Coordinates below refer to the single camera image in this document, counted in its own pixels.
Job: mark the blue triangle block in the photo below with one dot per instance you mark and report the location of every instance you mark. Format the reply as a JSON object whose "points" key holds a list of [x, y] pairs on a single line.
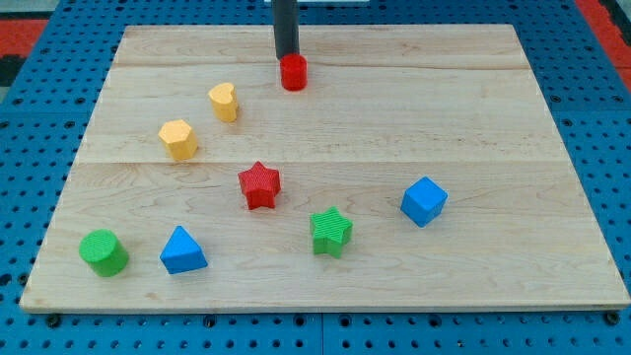
{"points": [[182, 253]]}

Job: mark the green cylinder block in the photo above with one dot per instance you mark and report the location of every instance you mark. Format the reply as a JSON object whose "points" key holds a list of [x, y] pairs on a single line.
{"points": [[103, 252]]}

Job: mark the yellow hexagon block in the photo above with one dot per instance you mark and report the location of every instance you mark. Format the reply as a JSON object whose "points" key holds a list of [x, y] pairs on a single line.
{"points": [[179, 139]]}

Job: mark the light wooden board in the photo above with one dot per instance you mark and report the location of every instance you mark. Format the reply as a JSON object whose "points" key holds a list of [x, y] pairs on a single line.
{"points": [[384, 106]]}

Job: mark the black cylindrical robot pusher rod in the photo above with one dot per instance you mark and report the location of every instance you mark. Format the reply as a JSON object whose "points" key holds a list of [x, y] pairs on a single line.
{"points": [[285, 27]]}

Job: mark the blue cube block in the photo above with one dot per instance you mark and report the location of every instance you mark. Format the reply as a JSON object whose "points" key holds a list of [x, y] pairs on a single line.
{"points": [[423, 201]]}

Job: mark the red cylinder block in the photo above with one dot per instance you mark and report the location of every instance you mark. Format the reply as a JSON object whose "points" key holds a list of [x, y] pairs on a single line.
{"points": [[294, 72]]}

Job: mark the yellow heart block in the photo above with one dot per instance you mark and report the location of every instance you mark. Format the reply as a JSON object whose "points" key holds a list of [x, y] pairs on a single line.
{"points": [[224, 101]]}

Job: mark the red star block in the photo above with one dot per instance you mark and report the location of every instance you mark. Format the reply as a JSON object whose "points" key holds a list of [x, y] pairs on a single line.
{"points": [[260, 185]]}

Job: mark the green star block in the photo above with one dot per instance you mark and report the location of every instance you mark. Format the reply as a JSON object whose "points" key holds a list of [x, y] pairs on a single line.
{"points": [[330, 231]]}

